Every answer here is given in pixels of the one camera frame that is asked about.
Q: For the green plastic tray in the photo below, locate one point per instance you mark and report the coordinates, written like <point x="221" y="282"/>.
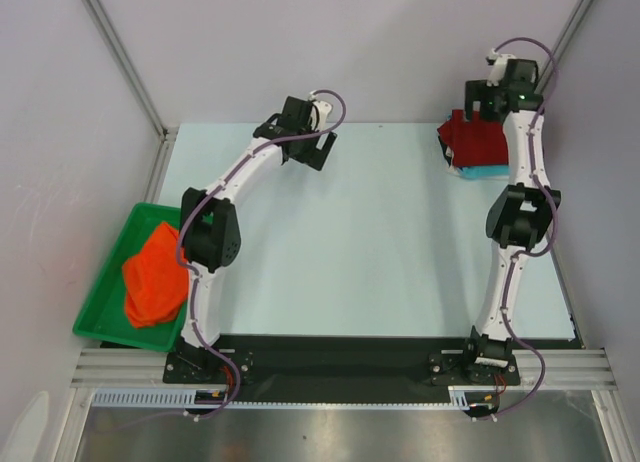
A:
<point x="102" y="316"/>

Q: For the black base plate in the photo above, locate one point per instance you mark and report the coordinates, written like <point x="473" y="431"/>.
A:
<point x="337" y="370"/>

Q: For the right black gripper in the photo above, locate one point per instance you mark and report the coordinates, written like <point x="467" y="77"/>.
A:
<point x="476" y="100"/>

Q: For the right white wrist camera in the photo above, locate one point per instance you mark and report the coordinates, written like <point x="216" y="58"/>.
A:
<point x="498" y="63"/>

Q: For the aluminium front rail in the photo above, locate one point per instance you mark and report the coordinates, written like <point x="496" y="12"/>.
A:
<point x="134" y="368"/>

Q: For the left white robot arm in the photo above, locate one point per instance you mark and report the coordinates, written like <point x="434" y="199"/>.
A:
<point x="210" y="238"/>

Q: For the left aluminium corner post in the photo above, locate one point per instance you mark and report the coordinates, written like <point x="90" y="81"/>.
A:
<point x="114" y="44"/>

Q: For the orange t-shirt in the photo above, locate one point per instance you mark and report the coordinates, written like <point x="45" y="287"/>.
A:
<point x="156" y="285"/>

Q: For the folded white t-shirt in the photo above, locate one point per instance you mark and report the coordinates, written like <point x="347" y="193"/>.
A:
<point x="452" y="168"/>

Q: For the aluminium corner post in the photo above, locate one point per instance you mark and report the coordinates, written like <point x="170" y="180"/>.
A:
<point x="563" y="43"/>
<point x="114" y="44"/>

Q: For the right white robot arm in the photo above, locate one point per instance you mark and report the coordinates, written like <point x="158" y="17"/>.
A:
<point x="524" y="212"/>

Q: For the folded cyan t-shirt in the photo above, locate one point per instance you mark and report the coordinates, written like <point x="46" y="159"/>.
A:
<point x="496" y="172"/>

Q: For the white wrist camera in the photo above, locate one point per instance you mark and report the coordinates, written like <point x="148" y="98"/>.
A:
<point x="319" y="113"/>
<point x="498" y="63"/>

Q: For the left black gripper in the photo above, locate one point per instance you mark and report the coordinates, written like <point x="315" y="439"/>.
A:
<point x="315" y="156"/>

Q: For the dark red t-shirt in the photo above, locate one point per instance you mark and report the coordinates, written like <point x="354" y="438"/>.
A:
<point x="475" y="143"/>

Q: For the white slotted cable duct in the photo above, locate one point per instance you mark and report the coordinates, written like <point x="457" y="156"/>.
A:
<point x="208" y="399"/>

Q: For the right aluminium corner post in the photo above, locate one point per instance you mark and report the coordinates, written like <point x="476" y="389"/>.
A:
<point x="563" y="43"/>

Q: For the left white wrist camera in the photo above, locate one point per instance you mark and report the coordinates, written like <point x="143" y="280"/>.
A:
<point x="319" y="113"/>

